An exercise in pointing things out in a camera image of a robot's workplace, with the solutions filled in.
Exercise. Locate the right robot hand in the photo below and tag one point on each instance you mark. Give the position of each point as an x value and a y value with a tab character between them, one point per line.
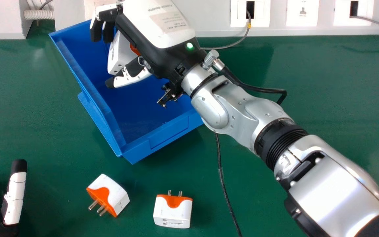
158	31

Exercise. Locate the blue plastic bin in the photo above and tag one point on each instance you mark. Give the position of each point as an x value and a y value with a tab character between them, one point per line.
133	121

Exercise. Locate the white-and-orange plug adapter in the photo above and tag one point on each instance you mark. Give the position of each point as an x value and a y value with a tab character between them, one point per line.
118	56
110	195
173	210

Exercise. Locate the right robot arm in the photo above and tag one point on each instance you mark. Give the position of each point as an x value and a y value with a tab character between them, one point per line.
275	138

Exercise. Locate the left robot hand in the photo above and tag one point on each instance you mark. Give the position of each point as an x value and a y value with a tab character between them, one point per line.
10	200

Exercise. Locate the white wall socket plate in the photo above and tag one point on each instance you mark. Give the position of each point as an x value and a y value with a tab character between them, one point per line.
262	13
302	13
365	10

